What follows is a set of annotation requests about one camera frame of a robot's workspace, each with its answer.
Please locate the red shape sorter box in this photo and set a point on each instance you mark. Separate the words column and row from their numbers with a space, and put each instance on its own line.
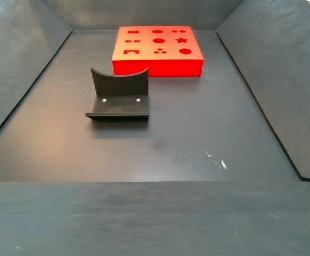
column 163, row 49

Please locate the black curved holder bracket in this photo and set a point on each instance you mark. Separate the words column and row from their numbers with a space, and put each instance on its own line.
column 120, row 89

